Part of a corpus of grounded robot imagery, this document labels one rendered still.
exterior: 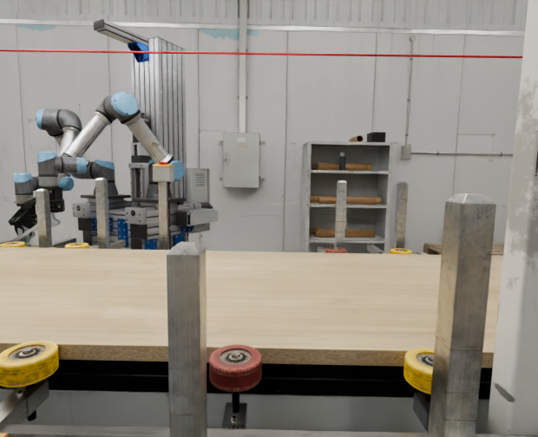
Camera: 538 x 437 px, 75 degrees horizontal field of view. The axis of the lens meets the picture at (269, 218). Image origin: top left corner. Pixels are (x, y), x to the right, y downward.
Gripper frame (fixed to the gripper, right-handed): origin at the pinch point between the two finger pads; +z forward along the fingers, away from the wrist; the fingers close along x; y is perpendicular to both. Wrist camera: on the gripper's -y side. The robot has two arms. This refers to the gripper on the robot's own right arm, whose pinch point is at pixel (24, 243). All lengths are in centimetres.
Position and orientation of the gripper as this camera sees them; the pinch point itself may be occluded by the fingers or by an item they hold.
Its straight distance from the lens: 217.6
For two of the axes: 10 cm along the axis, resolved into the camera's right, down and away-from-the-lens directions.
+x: -10.0, -0.2, 0.1
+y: 0.1, -1.3, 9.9
